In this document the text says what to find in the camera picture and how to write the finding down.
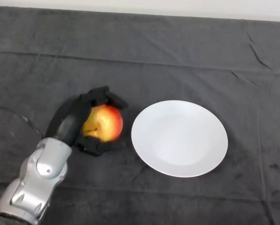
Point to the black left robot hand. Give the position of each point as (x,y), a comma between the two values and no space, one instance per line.
(69,122)

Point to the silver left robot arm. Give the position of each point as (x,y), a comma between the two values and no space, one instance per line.
(43,164)

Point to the red yellow apple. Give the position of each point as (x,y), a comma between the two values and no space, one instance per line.
(107,124)

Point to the white round plate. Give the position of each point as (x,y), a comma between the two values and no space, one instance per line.
(179,140)

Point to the black cloth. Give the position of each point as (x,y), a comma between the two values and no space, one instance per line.
(153,58)

